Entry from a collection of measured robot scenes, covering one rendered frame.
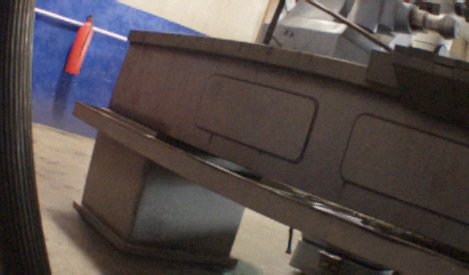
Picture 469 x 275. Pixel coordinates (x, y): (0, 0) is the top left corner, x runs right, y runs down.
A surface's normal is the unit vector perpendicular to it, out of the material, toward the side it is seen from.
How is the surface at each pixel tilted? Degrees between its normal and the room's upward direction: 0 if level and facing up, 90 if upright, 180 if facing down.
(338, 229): 90
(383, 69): 90
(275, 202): 90
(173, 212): 90
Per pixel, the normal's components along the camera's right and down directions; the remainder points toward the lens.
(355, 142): -0.68, -0.21
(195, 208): 0.66, 0.23
